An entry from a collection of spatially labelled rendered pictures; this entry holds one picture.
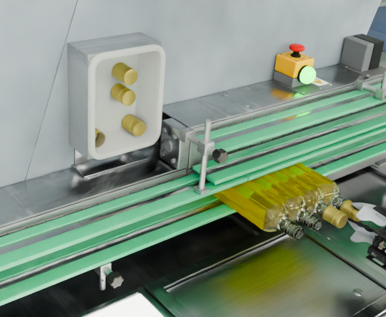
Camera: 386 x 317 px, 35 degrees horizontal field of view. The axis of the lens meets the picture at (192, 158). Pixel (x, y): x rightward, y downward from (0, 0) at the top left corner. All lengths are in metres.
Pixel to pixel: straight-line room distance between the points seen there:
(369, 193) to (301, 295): 0.57
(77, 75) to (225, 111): 0.37
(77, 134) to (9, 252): 0.29
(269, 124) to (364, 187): 0.52
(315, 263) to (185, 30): 0.60
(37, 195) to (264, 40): 0.69
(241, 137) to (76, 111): 0.36
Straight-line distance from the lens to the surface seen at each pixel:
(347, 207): 1.39
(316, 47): 1.73
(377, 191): 1.84
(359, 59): 1.79
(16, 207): 1.20
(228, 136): 1.33
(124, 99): 1.25
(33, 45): 1.19
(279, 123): 1.43
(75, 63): 1.20
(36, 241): 1.15
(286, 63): 1.58
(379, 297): 1.39
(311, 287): 1.36
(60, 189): 1.25
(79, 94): 1.21
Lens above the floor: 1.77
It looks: 41 degrees down
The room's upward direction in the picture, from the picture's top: 124 degrees clockwise
